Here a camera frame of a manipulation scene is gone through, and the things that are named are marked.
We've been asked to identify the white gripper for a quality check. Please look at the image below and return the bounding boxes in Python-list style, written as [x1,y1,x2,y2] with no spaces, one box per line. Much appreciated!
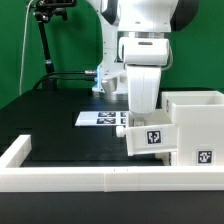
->
[100,35,173,116]

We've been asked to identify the white front drawer tray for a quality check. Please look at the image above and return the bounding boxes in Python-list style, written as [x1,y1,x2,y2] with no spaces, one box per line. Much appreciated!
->
[155,152,177,166]

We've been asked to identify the white U-shaped border frame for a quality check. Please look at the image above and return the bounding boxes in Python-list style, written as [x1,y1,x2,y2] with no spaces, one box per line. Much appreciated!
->
[0,135,224,192]

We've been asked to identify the white hanging cable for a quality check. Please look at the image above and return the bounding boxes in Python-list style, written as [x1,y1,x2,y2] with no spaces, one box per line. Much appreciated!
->
[18,0,36,96]

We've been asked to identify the black cables at base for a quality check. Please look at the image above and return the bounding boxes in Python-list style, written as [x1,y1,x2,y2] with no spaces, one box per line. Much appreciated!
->
[32,69,99,90]

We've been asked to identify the white drawer tray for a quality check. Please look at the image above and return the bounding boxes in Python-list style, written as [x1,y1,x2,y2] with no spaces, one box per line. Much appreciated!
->
[116,109,178,156]
[155,152,177,166]

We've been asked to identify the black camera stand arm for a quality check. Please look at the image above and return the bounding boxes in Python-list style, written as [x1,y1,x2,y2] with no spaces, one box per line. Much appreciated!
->
[34,0,77,91]

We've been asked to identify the white marker tag plate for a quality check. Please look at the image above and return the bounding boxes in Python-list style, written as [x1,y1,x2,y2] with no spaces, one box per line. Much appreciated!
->
[75,111,128,126]

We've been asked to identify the white drawer cabinet box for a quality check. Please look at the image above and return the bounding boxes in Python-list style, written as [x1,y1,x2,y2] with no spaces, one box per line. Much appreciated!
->
[162,91,224,166]

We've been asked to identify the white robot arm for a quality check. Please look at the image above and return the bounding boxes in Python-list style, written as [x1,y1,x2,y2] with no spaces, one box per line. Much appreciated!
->
[86,0,199,118]

